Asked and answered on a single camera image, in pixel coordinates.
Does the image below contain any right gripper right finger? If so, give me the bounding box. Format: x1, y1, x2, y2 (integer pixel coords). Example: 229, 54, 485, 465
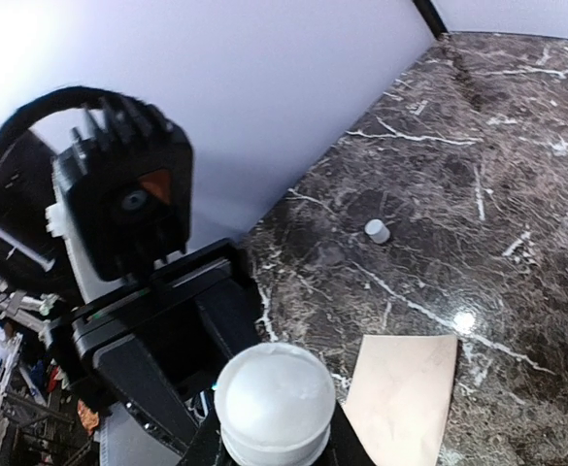
329, 405, 375, 466

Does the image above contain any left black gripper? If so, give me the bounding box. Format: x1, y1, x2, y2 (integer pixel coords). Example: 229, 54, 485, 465
45, 240, 260, 456

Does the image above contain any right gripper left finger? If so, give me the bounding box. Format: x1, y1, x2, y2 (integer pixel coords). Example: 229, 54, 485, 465
179, 412, 223, 466

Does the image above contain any beige paper envelope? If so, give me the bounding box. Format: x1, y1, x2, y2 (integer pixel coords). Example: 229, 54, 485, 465
344, 335, 458, 465

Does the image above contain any white green glue stick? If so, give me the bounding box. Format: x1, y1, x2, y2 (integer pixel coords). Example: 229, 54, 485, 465
214, 343, 336, 466

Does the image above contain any small white glue cap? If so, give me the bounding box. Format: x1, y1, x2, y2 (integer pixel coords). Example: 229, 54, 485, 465
364, 218, 390, 245

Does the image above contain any left black frame post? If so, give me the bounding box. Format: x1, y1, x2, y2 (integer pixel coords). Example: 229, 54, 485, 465
413, 0, 449, 39

